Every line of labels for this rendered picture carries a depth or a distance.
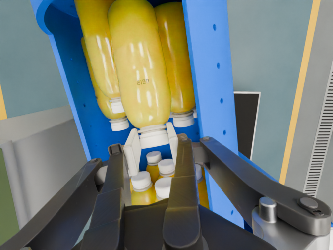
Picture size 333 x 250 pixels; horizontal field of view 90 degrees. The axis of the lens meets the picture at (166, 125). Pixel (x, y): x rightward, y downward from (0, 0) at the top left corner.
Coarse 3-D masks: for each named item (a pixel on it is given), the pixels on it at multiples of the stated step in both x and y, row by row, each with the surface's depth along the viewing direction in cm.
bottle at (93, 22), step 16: (80, 0) 24; (96, 0) 24; (112, 0) 25; (80, 16) 25; (96, 16) 24; (96, 32) 25; (96, 48) 25; (96, 64) 26; (112, 64) 26; (96, 80) 28; (112, 80) 26; (112, 96) 28
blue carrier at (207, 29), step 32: (32, 0) 19; (64, 0) 27; (160, 0) 33; (192, 0) 17; (224, 0) 21; (64, 32) 30; (192, 32) 17; (224, 32) 21; (64, 64) 28; (192, 64) 18; (224, 64) 21; (224, 96) 22; (96, 128) 36; (128, 128) 44; (192, 128) 44; (224, 128) 22
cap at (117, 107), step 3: (117, 102) 28; (120, 102) 29; (111, 105) 29; (114, 105) 29; (117, 105) 29; (120, 105) 29; (114, 108) 29; (117, 108) 29; (120, 108) 29; (114, 111) 29; (117, 111) 29; (120, 111) 29; (123, 111) 29
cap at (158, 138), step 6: (156, 132) 21; (162, 132) 21; (144, 138) 21; (150, 138) 21; (156, 138) 21; (162, 138) 21; (144, 144) 21; (150, 144) 20; (156, 144) 20; (162, 144) 21
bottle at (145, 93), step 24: (120, 0) 21; (144, 0) 21; (120, 24) 21; (144, 24) 21; (120, 48) 21; (144, 48) 20; (120, 72) 21; (144, 72) 20; (120, 96) 22; (144, 96) 20; (168, 96) 21; (144, 120) 20
